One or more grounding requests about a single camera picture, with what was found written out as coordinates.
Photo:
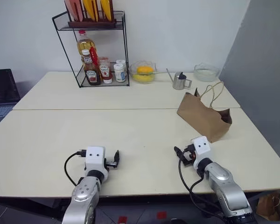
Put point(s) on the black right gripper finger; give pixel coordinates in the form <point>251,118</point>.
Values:
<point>177,152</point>

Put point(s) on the small brown paper bag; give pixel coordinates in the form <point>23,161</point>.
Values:
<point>267,206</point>

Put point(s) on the squeeze ketchup bottle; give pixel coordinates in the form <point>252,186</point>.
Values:
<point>105,70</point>

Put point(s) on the clear glass fruit bowl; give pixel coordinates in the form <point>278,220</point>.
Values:
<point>133,70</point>

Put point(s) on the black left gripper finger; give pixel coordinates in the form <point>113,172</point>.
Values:
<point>117,156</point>

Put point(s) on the empty clear glass bowl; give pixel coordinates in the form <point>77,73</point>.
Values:
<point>206,73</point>

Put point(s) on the steel spouted oil pot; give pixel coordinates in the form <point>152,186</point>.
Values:
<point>179,82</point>

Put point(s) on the dark grey laptop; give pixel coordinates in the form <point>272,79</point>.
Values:
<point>2,93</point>

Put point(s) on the red floor marker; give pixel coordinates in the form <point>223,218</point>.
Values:
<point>161,214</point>
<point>122,219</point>

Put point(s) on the glass ketchup bottle white cap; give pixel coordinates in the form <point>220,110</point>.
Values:
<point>92,74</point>

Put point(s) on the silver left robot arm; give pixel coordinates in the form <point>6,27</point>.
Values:
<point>84,193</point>

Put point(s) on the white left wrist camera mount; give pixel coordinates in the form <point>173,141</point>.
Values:
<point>95,158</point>

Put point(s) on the yellow fruit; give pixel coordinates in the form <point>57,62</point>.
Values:
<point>142,78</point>

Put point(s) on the brown wooden plate holder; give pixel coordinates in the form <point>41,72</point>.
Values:
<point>93,23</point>

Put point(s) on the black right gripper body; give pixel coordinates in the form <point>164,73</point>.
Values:
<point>187,163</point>

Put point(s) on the pink plate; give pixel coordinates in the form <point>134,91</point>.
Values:
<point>74,9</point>

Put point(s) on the yellow plate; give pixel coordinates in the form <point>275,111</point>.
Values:
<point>106,9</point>
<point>92,9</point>

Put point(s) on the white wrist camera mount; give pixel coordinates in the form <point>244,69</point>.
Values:
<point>201,149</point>
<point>95,158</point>

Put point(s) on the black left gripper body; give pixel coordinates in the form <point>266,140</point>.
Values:
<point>112,164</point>

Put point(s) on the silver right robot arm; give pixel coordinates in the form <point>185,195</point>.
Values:
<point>224,184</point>

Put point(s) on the orange round fruit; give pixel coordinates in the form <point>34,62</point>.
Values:
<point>144,69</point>

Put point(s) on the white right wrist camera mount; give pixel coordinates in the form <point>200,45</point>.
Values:
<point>201,149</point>

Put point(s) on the dark rounded shape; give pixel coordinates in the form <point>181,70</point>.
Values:
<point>177,221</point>

